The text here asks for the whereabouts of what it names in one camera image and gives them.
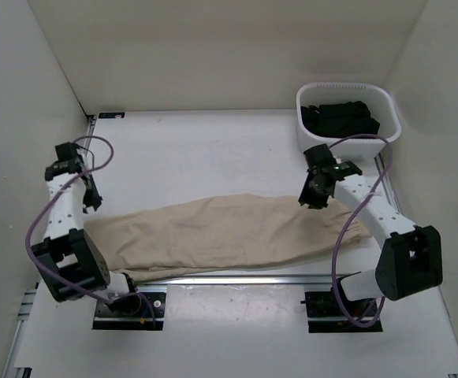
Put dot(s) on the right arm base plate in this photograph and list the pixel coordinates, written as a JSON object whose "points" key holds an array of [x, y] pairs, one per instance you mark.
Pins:
{"points": [[324, 315]]}

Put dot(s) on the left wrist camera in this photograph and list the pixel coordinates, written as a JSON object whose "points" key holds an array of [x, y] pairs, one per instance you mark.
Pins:
{"points": [[67, 152]]}

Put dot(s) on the white plastic basket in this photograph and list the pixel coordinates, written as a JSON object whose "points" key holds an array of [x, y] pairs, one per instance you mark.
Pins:
{"points": [[378, 101]]}

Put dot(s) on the black trousers in basket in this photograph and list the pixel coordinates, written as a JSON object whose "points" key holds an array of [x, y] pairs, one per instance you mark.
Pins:
{"points": [[339, 120]]}

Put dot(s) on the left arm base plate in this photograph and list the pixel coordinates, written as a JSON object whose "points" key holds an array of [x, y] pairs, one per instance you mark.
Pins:
{"points": [[134, 314]]}

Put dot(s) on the beige trousers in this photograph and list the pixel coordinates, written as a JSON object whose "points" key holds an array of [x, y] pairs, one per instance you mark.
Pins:
{"points": [[218, 233]]}

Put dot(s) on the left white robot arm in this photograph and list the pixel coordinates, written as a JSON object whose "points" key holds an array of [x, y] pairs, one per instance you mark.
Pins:
{"points": [[66, 249]]}

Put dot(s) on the aluminium frame rail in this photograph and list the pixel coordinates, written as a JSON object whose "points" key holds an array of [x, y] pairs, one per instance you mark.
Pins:
{"points": [[241, 280]]}

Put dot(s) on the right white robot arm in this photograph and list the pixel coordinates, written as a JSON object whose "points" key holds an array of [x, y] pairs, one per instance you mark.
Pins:
{"points": [[410, 260]]}

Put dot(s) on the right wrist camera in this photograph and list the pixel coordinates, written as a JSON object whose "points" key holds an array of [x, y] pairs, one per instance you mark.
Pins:
{"points": [[319, 156]]}

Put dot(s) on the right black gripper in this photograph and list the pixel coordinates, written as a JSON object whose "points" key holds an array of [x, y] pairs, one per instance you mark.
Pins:
{"points": [[306, 198]]}

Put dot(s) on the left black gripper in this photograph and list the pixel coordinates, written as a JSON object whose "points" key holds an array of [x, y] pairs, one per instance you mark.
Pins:
{"points": [[94, 200]]}

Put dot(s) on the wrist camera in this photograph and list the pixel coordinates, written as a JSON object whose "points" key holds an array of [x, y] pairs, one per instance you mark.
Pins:
{"points": [[67, 152], [319, 156]]}

